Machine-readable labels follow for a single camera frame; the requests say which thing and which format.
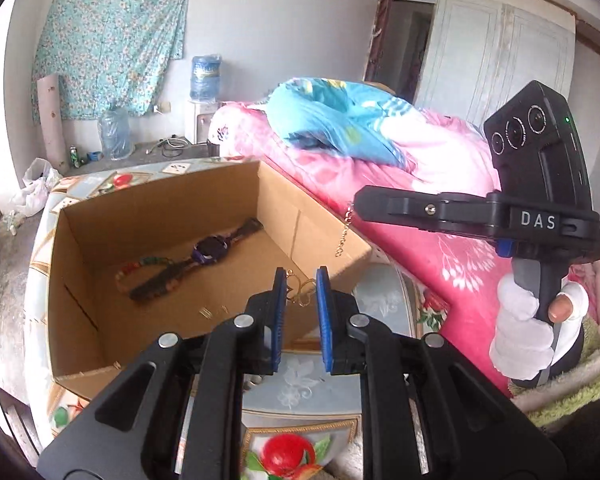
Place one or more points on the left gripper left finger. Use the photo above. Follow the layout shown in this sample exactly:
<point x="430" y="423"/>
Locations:
<point x="175" y="412"/>

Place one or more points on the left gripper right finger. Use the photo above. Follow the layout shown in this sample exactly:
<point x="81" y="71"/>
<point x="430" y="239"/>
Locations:
<point x="427" y="412"/>

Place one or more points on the pink digital watch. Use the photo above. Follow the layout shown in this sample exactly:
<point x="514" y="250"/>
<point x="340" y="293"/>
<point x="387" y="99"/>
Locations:
<point x="210" y="250"/>

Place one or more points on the gold ring earrings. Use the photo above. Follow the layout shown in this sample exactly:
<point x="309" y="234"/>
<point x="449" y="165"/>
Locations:
<point x="299" y="292"/>

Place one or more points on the silver chain earring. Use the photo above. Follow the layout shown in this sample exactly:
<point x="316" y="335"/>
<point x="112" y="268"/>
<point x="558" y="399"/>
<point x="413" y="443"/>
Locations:
<point x="347" y="220"/>

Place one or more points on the small silver hair clip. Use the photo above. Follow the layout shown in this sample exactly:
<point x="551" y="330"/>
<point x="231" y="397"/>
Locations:
<point x="219" y="312"/>

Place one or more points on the right white gloved hand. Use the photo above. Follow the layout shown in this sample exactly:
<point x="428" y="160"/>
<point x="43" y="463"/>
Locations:
<point x="522" y="345"/>

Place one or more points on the fruit pattern tablecloth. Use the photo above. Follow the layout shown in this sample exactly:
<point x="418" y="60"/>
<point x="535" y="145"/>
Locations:
<point x="300" y="396"/>

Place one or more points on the brown cardboard box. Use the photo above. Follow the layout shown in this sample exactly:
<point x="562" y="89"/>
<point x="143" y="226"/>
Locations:
<point x="183" y="254"/>

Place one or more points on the white door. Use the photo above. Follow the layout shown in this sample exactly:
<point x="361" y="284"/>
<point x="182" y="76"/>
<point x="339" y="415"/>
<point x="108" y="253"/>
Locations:
<point x="482" y="52"/>

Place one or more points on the blue cartoon quilt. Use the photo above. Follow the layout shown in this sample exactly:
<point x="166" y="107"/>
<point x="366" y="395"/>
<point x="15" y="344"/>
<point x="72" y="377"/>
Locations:
<point x="348" y="118"/>

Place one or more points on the white plastic bag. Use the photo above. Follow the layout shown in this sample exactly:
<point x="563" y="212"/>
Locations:
<point x="39" y="179"/>

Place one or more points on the clear water bottle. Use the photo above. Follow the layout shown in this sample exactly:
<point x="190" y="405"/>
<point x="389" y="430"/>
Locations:
<point x="115" y="133"/>

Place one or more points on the blue water jug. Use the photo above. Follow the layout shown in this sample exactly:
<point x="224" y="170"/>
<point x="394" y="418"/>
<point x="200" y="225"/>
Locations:
<point x="205" y="80"/>

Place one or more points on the pink rolled mat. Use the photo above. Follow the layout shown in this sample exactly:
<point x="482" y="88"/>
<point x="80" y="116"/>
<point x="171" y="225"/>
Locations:
<point x="51" y="124"/>

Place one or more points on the floral teal wall cloth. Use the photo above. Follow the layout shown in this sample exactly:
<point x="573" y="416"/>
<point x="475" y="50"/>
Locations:
<point x="108" y="54"/>

